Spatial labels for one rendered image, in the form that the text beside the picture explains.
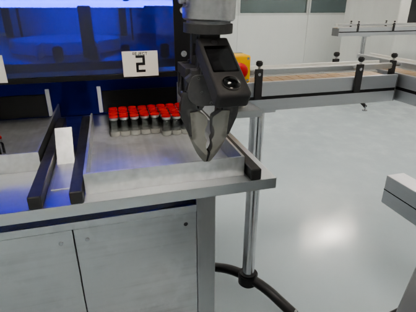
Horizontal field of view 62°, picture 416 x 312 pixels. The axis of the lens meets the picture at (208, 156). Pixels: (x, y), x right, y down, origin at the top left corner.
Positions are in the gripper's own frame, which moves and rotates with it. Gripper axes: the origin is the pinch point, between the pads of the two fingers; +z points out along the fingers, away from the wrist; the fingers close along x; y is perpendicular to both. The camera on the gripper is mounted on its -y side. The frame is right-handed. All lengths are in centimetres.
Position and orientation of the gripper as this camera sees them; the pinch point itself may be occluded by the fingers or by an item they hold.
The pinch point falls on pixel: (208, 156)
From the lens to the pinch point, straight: 56.4
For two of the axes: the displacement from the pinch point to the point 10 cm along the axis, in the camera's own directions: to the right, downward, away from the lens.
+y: -2.7, -4.1, 8.7
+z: -0.3, 9.1, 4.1
